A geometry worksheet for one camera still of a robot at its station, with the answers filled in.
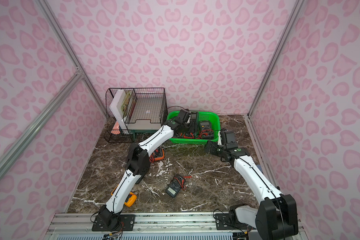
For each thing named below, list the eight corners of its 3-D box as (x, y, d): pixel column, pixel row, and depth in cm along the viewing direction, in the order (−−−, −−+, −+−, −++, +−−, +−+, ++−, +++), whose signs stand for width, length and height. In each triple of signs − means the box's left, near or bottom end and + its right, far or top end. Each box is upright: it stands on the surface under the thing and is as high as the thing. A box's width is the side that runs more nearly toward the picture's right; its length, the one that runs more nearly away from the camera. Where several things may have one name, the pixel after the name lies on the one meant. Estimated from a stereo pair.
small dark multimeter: (165, 193, 84) (164, 191, 80) (178, 172, 92) (178, 169, 88) (178, 201, 81) (178, 199, 77) (190, 179, 89) (190, 176, 85)
